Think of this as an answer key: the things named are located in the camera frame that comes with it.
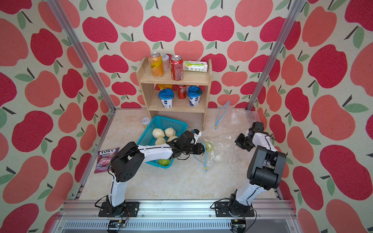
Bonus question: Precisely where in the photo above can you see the clear zip-top bag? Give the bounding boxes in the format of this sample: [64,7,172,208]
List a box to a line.
[198,132,249,169]
[214,101,260,134]

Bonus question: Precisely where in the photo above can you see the right blue-lid yogurt cup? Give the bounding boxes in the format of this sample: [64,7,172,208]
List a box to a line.
[187,85,203,106]

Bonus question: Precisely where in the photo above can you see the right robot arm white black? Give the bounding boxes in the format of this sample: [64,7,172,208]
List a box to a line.
[228,122,286,216]

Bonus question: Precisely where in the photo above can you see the blue-lid yogurt cup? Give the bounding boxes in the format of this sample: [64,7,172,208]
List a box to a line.
[158,88,174,109]
[187,85,203,106]

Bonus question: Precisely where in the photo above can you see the orange soda can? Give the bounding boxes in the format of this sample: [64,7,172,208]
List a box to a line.
[149,52,164,77]

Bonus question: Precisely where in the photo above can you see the pink can behind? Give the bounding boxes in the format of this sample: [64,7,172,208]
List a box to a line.
[161,54,171,71]

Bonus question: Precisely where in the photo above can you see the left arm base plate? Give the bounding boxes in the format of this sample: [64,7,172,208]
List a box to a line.
[98,201,140,218]

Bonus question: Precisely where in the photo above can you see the pale pear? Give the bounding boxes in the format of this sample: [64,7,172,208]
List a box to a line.
[152,128,165,139]
[154,137,166,146]
[167,136,178,142]
[164,127,176,137]

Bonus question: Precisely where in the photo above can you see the white green box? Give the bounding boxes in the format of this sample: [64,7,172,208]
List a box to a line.
[183,60,208,72]

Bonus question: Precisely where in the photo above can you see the wooden two-tier shelf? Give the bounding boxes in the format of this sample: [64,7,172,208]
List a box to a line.
[135,56,213,131]

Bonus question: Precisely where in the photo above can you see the green pear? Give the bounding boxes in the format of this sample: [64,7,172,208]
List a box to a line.
[205,141,214,152]
[158,159,171,167]

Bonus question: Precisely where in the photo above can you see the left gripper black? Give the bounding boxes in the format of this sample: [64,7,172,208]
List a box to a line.
[182,143,209,155]

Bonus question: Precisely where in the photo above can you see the yellow cup lower shelf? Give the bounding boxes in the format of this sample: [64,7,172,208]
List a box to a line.
[157,84,173,90]

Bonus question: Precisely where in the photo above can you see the purple candy packet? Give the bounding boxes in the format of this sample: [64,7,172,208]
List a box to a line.
[94,148,119,174]

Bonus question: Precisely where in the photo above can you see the left blue-lid yogurt cup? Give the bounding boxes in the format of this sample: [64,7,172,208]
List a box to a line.
[158,88,174,109]

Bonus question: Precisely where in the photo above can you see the red cola can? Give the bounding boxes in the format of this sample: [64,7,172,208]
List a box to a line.
[170,55,184,81]

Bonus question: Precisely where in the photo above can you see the small red can lower shelf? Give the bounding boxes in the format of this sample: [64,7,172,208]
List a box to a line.
[177,85,187,100]

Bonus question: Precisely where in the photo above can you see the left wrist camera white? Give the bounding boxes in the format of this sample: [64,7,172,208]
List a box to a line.
[191,129,202,144]

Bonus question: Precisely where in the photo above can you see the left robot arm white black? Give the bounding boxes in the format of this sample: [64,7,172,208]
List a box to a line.
[95,129,205,217]

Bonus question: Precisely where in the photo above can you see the teal plastic basket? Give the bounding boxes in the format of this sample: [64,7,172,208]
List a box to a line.
[136,115,188,169]

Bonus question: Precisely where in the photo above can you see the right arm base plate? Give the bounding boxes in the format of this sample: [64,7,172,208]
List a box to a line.
[210,201,255,218]

